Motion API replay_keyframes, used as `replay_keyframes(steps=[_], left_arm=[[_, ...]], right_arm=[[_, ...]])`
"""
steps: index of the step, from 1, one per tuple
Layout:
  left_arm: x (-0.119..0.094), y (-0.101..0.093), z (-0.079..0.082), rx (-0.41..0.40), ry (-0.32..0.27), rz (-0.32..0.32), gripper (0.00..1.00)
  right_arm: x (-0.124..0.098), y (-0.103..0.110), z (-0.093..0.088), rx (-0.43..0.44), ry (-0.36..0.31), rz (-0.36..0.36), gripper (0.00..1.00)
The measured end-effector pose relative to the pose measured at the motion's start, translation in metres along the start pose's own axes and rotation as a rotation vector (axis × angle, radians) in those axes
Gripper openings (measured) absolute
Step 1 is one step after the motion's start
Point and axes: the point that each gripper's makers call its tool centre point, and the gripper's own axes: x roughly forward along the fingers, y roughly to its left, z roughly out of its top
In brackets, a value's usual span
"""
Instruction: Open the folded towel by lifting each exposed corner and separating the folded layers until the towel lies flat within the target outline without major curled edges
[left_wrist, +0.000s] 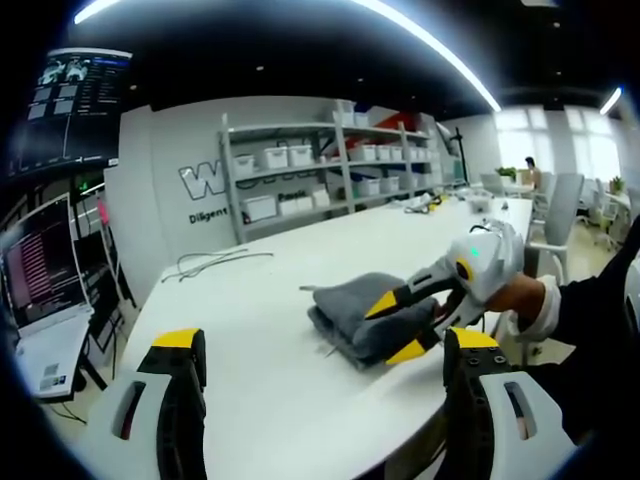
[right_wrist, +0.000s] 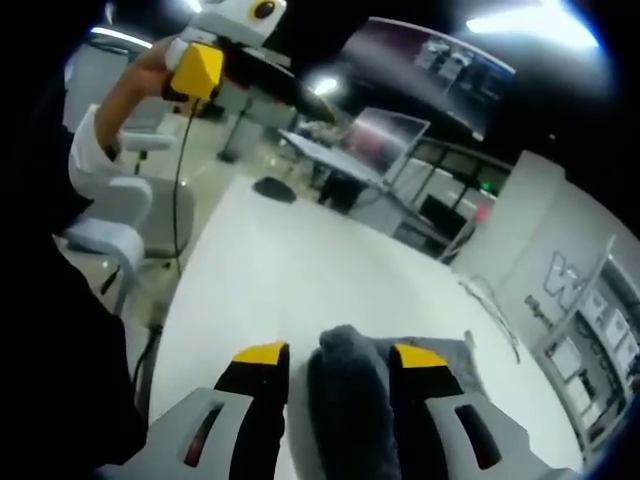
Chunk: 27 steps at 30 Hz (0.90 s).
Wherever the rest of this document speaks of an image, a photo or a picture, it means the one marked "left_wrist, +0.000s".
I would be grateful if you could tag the long ceiling light strip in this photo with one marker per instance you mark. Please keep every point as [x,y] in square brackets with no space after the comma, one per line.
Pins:
[450,54]

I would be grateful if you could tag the brown cardboard box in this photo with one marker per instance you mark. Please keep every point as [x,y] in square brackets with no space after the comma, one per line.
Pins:
[525,177]

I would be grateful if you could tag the black floor stand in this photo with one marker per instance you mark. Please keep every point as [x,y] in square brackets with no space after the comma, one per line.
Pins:
[461,155]

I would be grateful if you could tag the clear plastic bag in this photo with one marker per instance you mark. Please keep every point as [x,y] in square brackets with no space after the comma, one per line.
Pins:
[479,202]

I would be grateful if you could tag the pink hanging tag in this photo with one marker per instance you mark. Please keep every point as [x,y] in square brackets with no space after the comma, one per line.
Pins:
[103,212]

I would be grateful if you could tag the grey fluffy towel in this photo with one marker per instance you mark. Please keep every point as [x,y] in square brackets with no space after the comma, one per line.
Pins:
[360,305]

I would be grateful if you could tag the grey metal shelf unit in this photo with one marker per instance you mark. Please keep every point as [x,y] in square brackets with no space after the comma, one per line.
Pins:
[345,165]

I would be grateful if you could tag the large wall screen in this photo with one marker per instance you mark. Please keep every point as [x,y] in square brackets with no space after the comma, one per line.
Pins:
[75,110]

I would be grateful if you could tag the short ceiling light strip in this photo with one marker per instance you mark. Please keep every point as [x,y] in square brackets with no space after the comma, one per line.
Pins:
[611,100]

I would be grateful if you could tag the rows of white storage bins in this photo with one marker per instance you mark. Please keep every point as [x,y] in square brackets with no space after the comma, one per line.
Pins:
[275,157]

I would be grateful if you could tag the green potted plant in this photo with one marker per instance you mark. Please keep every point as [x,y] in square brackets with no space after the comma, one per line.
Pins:
[506,173]

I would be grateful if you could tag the white yellow gadget pile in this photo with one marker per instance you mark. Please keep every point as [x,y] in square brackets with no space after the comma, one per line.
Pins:
[425,202]

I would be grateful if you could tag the white worn chest device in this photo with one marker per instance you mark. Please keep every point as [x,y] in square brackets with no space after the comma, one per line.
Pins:
[633,300]

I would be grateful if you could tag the grey office chair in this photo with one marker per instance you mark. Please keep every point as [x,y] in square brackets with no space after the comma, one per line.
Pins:
[562,210]

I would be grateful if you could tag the person's right hand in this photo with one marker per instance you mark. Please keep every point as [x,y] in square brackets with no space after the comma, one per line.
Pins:
[517,297]

